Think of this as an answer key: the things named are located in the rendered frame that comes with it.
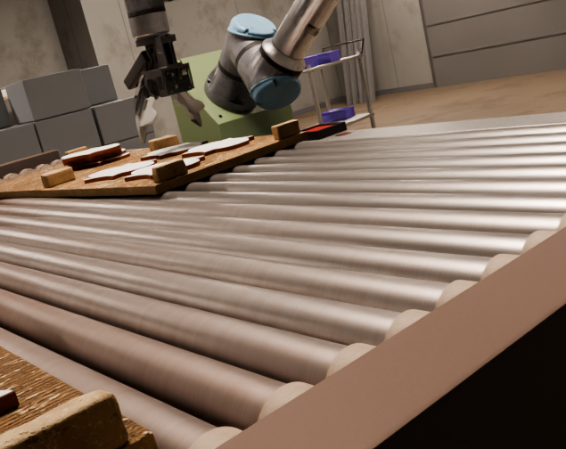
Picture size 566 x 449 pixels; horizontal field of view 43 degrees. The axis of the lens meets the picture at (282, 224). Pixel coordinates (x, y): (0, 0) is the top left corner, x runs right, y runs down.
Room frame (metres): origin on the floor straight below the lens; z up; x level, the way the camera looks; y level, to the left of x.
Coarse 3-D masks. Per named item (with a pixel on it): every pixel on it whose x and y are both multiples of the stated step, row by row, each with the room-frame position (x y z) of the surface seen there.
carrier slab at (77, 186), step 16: (256, 144) 1.32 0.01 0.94; (272, 144) 1.28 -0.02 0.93; (288, 144) 1.31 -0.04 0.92; (144, 160) 1.50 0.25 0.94; (160, 160) 1.43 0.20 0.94; (208, 160) 1.26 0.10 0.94; (224, 160) 1.21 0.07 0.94; (240, 160) 1.23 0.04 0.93; (176, 176) 1.15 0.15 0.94; (192, 176) 1.16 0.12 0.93; (48, 192) 1.40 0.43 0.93; (64, 192) 1.35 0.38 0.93; (80, 192) 1.30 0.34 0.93; (96, 192) 1.26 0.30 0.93; (112, 192) 1.22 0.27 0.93; (128, 192) 1.18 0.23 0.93; (144, 192) 1.14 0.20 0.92; (160, 192) 1.12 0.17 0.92
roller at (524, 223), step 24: (240, 216) 0.86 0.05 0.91; (264, 216) 0.82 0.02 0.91; (288, 216) 0.79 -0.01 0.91; (312, 216) 0.76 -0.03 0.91; (336, 216) 0.73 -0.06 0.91; (360, 216) 0.70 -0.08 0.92; (384, 216) 0.68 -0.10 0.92; (408, 216) 0.65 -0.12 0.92; (432, 216) 0.63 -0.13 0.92; (456, 216) 0.61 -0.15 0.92; (480, 216) 0.59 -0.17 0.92; (504, 216) 0.57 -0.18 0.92; (528, 216) 0.56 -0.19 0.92; (552, 216) 0.54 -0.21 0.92
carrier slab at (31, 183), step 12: (132, 156) 1.65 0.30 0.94; (48, 168) 1.85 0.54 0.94; (60, 168) 1.77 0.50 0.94; (84, 168) 1.63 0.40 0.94; (96, 168) 1.57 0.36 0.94; (12, 180) 1.77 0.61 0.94; (24, 180) 1.70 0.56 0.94; (36, 180) 1.63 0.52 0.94; (0, 192) 1.58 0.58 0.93; (12, 192) 1.53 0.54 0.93; (24, 192) 1.49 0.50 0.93; (36, 192) 1.45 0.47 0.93
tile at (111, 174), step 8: (152, 160) 1.40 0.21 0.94; (112, 168) 1.41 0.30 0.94; (120, 168) 1.38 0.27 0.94; (128, 168) 1.35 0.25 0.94; (136, 168) 1.32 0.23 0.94; (88, 176) 1.38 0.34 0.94; (96, 176) 1.34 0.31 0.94; (104, 176) 1.33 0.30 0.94; (112, 176) 1.30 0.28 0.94; (120, 176) 1.32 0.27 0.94
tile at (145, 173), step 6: (186, 162) 1.23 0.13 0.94; (192, 162) 1.22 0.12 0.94; (198, 162) 1.22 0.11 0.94; (144, 168) 1.29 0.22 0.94; (150, 168) 1.27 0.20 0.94; (132, 174) 1.26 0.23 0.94; (138, 174) 1.23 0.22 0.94; (144, 174) 1.21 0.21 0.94; (150, 174) 1.20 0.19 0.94; (126, 180) 1.23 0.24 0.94; (132, 180) 1.23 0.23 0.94
